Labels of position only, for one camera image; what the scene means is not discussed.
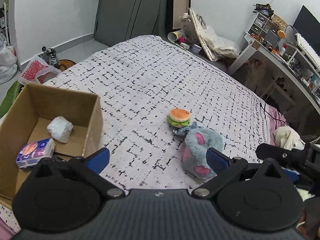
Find grey-blue plush toy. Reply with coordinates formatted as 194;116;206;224
172;122;223;180

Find white soft bundle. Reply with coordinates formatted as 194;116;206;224
47;116;73;144

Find plush hamburger toy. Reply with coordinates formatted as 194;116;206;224
168;108;190;128

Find blue tissue pack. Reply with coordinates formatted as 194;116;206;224
16;138;55;169

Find brown cardboard box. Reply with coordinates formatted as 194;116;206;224
1;83;103;201

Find pink bed sheet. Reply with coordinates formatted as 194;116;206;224
260;102;288;137

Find white desk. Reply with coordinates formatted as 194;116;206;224
227;33;319;115

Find white black patterned bedspread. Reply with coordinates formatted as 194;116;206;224
0;34;272;233

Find green cartoon floor mat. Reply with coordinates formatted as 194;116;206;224
0;81;23;118

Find red white plastic bag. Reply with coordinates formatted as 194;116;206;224
17;55;61;86

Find cream tote bag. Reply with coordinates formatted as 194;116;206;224
189;8;240;62

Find white keyboard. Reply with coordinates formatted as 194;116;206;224
295;33;320;69

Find white plastic bags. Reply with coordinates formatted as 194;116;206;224
0;33;18;84

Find black monitor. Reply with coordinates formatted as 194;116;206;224
293;5;320;55

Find grey drawer organizer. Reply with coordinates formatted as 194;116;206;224
248;12;280;48

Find dark grey wardrobe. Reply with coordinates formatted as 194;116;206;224
93;0;167;47

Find brown framed board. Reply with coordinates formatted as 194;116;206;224
165;0;191;32

